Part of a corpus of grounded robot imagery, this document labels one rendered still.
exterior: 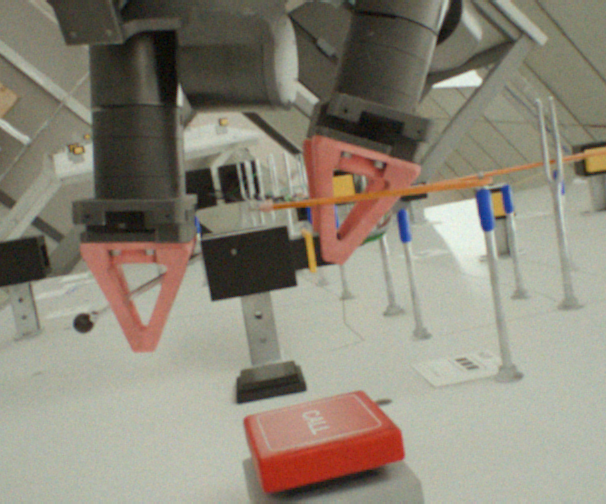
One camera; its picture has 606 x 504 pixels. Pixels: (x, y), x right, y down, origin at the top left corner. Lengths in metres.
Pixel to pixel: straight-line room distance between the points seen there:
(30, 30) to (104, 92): 7.56
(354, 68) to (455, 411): 0.22
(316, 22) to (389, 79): 1.11
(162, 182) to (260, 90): 0.08
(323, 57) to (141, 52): 1.12
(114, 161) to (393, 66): 0.18
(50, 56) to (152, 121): 7.56
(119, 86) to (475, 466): 0.29
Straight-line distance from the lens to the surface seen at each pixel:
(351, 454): 0.26
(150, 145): 0.46
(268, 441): 0.27
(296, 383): 0.43
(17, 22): 8.04
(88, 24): 0.44
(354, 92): 0.47
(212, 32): 0.44
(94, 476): 0.37
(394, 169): 0.46
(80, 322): 0.50
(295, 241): 0.47
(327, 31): 1.57
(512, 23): 1.62
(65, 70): 8.01
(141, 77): 0.46
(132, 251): 0.47
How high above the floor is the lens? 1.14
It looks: 3 degrees up
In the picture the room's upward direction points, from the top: 38 degrees clockwise
